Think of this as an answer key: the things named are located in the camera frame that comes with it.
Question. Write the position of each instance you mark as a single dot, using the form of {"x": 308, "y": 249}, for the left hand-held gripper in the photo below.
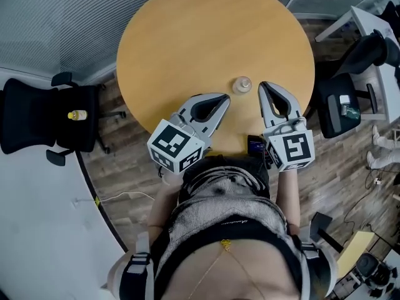
{"x": 175, "y": 142}

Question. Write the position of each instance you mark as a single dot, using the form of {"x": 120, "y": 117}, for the small white box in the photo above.
{"x": 344, "y": 99}

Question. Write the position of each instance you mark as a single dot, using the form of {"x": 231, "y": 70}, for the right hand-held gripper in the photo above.
{"x": 293, "y": 145}

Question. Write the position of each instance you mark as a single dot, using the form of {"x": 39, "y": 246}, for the green packet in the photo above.
{"x": 351, "y": 112}

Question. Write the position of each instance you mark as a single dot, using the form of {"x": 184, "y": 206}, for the black round appliance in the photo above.
{"x": 373, "y": 270}

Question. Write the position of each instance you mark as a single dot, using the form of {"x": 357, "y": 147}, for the yellow capped bottle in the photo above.
{"x": 78, "y": 115}

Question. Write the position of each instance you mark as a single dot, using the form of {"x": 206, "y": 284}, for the white curved desk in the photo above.
{"x": 37, "y": 230}

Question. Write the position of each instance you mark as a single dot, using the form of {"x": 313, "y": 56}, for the pale yellow board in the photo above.
{"x": 354, "y": 252}

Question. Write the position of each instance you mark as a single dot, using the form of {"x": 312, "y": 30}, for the person's right forearm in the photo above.
{"x": 287, "y": 198}

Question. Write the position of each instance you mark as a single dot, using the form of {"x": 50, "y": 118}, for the person's left forearm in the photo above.
{"x": 161, "y": 198}

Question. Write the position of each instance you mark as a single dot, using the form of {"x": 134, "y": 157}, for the black office chair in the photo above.
{"x": 337, "y": 102}
{"x": 31, "y": 114}

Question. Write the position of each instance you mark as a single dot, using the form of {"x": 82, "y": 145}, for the black box on stand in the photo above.
{"x": 320, "y": 225}

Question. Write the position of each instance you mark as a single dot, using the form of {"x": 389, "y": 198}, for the small black electronic device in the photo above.
{"x": 255, "y": 144}

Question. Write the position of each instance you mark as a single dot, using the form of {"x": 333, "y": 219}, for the small clear container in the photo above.
{"x": 241, "y": 86}

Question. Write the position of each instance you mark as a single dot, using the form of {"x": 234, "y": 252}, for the white plug adapter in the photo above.
{"x": 378, "y": 180}

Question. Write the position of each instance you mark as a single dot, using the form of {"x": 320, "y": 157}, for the person's torso in striped top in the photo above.
{"x": 225, "y": 217}

